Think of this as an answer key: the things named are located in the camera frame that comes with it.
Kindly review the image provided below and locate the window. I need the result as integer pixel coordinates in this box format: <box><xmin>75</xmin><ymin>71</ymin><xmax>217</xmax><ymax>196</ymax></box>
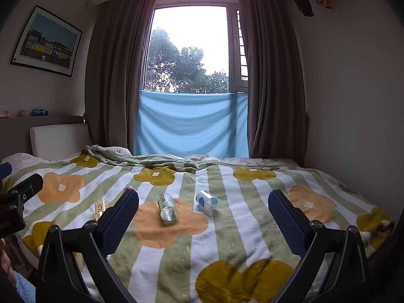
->
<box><xmin>143</xmin><ymin>4</ymin><xmax>250</xmax><ymax>95</ymax></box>

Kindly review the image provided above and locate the light blue fuzzy cloth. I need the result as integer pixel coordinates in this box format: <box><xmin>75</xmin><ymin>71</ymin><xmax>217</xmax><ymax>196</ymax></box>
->
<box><xmin>13</xmin><ymin>271</ymin><xmax>37</xmax><ymax>303</ymax></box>

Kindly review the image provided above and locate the clear cup green label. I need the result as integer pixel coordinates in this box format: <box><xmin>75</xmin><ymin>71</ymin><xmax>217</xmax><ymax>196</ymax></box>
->
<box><xmin>158</xmin><ymin>193</ymin><xmax>179</xmax><ymax>222</ymax></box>

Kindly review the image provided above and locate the clear cup blue label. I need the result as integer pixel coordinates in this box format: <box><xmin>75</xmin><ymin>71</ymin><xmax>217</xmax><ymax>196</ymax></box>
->
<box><xmin>195</xmin><ymin>190</ymin><xmax>219</xmax><ymax>212</ymax></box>

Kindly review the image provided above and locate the person's left hand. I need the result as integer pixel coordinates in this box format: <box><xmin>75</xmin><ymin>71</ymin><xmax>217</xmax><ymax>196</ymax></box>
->
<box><xmin>0</xmin><ymin>238</ymin><xmax>17</xmax><ymax>291</ymax></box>

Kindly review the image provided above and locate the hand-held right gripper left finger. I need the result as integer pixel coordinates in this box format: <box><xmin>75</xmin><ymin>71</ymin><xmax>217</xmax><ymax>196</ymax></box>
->
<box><xmin>37</xmin><ymin>189</ymin><xmax>140</xmax><ymax>303</ymax></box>

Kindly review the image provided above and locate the brown curtain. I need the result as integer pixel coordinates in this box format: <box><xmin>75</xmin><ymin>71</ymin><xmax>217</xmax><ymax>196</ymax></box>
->
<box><xmin>84</xmin><ymin>0</ymin><xmax>158</xmax><ymax>156</ymax></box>
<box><xmin>238</xmin><ymin>0</ymin><xmax>311</xmax><ymax>167</ymax></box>

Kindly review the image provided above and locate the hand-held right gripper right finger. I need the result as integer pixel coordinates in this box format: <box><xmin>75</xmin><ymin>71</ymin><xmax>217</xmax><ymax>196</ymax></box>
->
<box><xmin>268</xmin><ymin>189</ymin><xmax>370</xmax><ymax>303</ymax></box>

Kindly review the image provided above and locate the clear cup yellow label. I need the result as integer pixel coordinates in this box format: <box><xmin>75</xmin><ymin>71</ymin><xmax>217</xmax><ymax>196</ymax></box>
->
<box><xmin>94</xmin><ymin>198</ymin><xmax>110</xmax><ymax>221</ymax></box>

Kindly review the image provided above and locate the floral striped blanket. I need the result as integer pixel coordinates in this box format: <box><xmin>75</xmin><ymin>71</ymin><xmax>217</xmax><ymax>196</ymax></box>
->
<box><xmin>0</xmin><ymin>145</ymin><xmax>396</xmax><ymax>303</ymax></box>

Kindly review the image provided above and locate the light blue hanging cloth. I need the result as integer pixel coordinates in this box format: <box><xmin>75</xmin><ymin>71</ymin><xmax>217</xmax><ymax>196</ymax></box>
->
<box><xmin>134</xmin><ymin>90</ymin><xmax>250</xmax><ymax>159</ymax></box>

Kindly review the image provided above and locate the framed wall picture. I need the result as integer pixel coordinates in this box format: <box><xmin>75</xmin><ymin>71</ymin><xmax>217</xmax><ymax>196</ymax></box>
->
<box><xmin>10</xmin><ymin>5</ymin><xmax>83</xmax><ymax>78</ymax></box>

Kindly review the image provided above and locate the white headboard cushion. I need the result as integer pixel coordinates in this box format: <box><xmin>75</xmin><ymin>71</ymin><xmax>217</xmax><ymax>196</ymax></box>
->
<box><xmin>30</xmin><ymin>123</ymin><xmax>93</xmax><ymax>160</ymax></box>

